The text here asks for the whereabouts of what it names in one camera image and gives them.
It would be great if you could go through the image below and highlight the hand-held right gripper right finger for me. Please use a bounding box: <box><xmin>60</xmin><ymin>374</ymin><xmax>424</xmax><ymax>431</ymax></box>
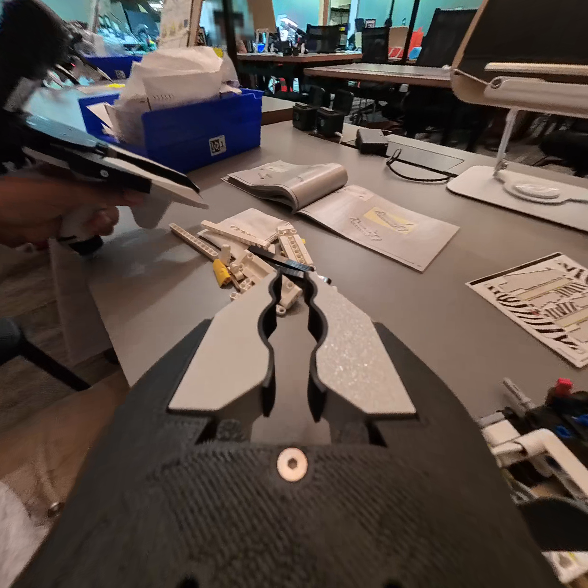
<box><xmin>307</xmin><ymin>273</ymin><xmax>418</xmax><ymax>422</ymax></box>

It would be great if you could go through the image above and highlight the zebra sticker sheet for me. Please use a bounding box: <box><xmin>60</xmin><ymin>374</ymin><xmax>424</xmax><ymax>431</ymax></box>
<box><xmin>466</xmin><ymin>252</ymin><xmax>588</xmax><ymax>368</ymax></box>

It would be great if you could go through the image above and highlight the white tablet stand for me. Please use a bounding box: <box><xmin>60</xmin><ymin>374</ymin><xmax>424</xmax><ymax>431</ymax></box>
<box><xmin>447</xmin><ymin>60</ymin><xmax>588</xmax><ymax>232</ymax></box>

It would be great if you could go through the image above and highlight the black office chair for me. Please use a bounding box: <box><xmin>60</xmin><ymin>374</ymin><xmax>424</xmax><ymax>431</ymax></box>
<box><xmin>0</xmin><ymin>317</ymin><xmax>91</xmax><ymax>392</ymax></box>

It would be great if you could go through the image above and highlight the background wooden table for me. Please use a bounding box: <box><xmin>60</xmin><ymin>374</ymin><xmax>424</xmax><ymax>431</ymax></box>
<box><xmin>303</xmin><ymin>63</ymin><xmax>453</xmax><ymax>89</ymax></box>

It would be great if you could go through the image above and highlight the person's left hand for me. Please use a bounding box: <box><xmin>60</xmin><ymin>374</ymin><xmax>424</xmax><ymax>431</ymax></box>
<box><xmin>0</xmin><ymin>171</ymin><xmax>144</xmax><ymax>249</ymax></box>

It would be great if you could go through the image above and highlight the instruction booklet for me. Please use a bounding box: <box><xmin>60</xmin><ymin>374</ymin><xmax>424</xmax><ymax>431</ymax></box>
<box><xmin>222</xmin><ymin>161</ymin><xmax>460</xmax><ymax>273</ymax></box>

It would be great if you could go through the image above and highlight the wood-backed poster board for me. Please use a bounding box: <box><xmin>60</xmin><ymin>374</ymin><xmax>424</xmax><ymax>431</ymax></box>
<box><xmin>158</xmin><ymin>0</ymin><xmax>204</xmax><ymax>49</ymax></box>

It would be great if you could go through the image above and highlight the pile of white lego pieces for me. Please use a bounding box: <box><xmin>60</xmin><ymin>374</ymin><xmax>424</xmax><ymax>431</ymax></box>
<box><xmin>169</xmin><ymin>220</ymin><xmax>332</xmax><ymax>319</ymax></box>

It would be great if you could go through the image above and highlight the black lego beam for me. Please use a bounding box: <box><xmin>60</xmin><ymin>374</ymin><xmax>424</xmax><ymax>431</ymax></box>
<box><xmin>248</xmin><ymin>246</ymin><xmax>316</xmax><ymax>277</ymax></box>

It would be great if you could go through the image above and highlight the black cable with plug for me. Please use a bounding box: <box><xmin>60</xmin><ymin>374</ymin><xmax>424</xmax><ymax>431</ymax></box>
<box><xmin>386</xmin><ymin>148</ymin><xmax>458</xmax><ymax>184</ymax></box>

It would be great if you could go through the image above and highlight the yellow zebra lego model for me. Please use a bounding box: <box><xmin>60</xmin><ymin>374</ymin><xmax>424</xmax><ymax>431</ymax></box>
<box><xmin>478</xmin><ymin>377</ymin><xmax>588</xmax><ymax>511</ymax></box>

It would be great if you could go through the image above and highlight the blue plastic bin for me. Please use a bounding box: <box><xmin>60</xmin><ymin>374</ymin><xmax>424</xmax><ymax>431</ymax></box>
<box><xmin>78</xmin><ymin>87</ymin><xmax>265</xmax><ymax>174</ymax></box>
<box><xmin>85</xmin><ymin>54</ymin><xmax>143</xmax><ymax>82</ymax></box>

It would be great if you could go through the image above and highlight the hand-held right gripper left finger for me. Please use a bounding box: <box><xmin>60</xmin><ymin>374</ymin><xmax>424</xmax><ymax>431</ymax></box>
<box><xmin>168</xmin><ymin>270</ymin><xmax>282</xmax><ymax>418</ymax></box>

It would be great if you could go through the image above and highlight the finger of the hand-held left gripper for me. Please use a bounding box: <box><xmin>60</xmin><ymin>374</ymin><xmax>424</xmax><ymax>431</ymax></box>
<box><xmin>106</xmin><ymin>155</ymin><xmax>202</xmax><ymax>194</ymax></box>
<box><xmin>130</xmin><ymin>179</ymin><xmax>210</xmax><ymax>230</ymax></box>

